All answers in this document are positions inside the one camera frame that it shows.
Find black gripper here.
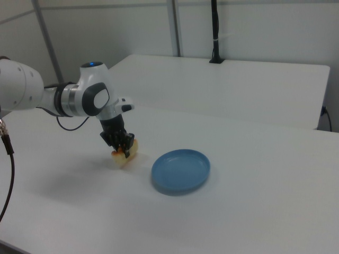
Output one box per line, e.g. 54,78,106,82
99,114,135,159

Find orange glazed bread loaf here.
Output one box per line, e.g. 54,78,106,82
110,139,139,168

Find blue round plate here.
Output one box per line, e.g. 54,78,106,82
151,149,212,197

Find black pole with base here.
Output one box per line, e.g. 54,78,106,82
209,0,226,65

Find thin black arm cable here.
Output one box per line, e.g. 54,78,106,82
56,115,90,132

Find thick black cable with connector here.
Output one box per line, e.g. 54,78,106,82
0,118,15,223

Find grey metal partition post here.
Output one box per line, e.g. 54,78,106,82
31,0,65,83

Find blue wall cable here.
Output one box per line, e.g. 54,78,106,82
321,105,333,132

